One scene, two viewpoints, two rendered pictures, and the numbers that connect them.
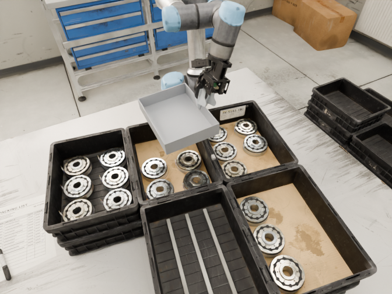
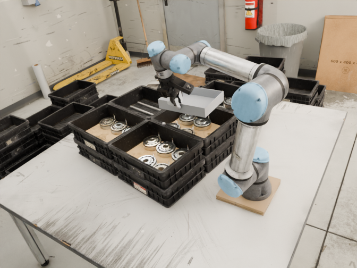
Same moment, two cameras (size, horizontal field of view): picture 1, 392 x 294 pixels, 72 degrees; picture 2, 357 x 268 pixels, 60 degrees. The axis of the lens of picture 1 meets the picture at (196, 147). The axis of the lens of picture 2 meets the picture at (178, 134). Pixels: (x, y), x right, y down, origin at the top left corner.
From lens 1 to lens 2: 2.09 m
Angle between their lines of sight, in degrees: 96
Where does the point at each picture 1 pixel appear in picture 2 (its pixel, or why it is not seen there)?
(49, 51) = not seen: outside the picture
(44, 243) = not seen: hidden behind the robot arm
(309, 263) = (97, 132)
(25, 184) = (282, 111)
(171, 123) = (193, 101)
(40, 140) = (322, 126)
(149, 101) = (219, 99)
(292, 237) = (107, 136)
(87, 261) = not seen: hidden behind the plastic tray
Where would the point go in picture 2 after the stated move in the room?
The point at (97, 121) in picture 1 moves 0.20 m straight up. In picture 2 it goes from (313, 155) to (317, 123)
